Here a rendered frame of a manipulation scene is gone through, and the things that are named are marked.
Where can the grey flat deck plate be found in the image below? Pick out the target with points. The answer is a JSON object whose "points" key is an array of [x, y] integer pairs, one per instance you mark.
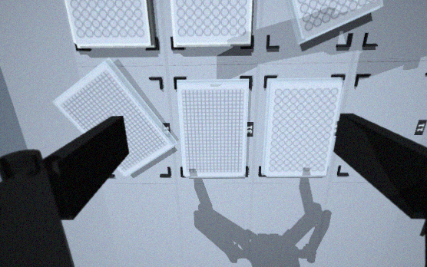
{"points": [[196, 224]]}

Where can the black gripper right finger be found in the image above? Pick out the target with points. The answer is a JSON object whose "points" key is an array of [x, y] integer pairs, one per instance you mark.
{"points": [[395, 165]]}

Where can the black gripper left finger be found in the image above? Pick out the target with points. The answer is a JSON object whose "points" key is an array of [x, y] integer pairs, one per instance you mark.
{"points": [[36, 194]]}

